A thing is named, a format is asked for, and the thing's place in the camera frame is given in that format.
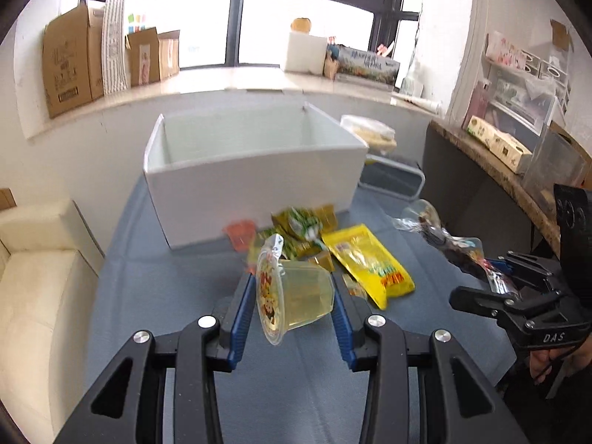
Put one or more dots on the pink figurine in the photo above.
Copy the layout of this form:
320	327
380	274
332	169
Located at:
385	49

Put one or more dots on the pink floral tissue pack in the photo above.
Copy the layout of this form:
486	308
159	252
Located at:
504	51

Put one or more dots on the black window frame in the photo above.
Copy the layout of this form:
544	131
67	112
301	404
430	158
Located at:
236	14

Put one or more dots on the white packet against wall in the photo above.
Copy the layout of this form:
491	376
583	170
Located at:
411	81

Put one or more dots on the small gold snack packet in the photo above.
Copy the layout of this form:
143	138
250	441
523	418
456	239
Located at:
326	217
321	261

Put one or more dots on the small open cardboard box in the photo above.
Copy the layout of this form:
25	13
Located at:
150	58

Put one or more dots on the yellow jelly cup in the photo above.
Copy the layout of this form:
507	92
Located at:
303	296

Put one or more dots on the large cardboard box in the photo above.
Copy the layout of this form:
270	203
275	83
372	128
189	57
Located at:
69	60

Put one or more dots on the person's right hand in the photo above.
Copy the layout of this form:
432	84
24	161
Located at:
539	363

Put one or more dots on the white foam box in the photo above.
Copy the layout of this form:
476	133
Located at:
305	53

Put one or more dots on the orange snack packet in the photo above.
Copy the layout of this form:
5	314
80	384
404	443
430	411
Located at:
240	236

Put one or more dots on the yellow patterned tissue pack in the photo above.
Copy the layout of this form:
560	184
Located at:
497	141

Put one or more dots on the white plastic drawer unit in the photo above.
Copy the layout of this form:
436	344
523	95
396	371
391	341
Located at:
527	97

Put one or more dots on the long printed landscape box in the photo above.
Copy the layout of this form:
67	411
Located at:
365	64

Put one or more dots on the orange pumpkin ornament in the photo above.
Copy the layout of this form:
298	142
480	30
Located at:
300	25

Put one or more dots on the green and yellow snack packet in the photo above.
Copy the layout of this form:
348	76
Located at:
296	229

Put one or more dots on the rolled white paper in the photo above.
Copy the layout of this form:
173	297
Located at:
416	101

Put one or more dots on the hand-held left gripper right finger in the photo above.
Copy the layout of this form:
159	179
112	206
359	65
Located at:
344	330

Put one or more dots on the cardboard flap on wall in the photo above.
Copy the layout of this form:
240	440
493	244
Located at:
560	34

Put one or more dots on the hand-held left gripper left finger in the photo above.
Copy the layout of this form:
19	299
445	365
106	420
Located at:
240	317

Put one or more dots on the cardboard piece behind sofa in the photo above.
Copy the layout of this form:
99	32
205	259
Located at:
7	199

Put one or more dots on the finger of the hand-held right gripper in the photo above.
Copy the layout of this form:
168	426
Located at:
476	300
529	269

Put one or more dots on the white dotted paper bag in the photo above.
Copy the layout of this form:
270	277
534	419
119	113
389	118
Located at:
114	46

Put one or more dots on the brown stone counter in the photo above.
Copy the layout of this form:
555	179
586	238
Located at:
471	148

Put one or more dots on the clear packet of dark snacks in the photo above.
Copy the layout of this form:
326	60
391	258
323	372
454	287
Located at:
432	229

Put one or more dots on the clear plastic container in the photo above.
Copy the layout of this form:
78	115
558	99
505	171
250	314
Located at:
552	166

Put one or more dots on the cream leather sofa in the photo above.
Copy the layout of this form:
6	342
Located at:
37	296

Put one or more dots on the blue table cloth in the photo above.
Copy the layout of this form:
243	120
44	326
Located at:
162	286

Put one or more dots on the white rectangular box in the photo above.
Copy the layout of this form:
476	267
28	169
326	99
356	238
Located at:
254	185

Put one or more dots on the grey speaker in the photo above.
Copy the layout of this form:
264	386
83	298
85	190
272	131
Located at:
391	178

